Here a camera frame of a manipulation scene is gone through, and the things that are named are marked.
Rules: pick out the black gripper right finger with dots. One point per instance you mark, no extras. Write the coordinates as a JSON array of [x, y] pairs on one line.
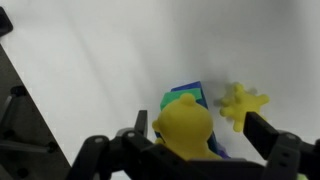
[[261, 131]]

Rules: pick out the black tripod stand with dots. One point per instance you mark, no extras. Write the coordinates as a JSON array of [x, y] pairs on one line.
[[20, 90]]

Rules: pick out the yellow spiky star toy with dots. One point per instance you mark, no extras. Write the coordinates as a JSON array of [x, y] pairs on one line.
[[240, 105]]

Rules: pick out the blue toy cube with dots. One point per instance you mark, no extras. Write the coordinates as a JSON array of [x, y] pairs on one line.
[[191, 86]]

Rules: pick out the yellow-green toy cube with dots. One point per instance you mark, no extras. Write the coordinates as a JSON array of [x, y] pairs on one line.
[[301, 177]]

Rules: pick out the yellow toy animal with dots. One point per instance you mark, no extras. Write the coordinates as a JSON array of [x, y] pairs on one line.
[[185, 128]]

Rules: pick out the green blue toy block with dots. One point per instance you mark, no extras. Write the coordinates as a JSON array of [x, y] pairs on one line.
[[173, 98]]

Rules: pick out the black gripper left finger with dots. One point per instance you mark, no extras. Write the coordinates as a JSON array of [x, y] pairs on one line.
[[141, 121]]

